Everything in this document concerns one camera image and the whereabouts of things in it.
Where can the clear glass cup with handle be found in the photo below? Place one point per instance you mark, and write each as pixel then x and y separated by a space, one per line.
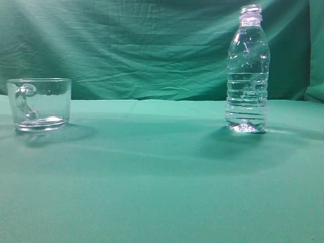
pixel 39 104

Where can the green backdrop cloth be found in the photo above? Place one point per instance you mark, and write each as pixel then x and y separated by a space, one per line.
pixel 168 50

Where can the clear plastic water bottle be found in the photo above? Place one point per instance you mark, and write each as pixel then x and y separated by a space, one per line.
pixel 248 61

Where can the green table cloth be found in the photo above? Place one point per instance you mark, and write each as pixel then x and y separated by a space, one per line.
pixel 164 171

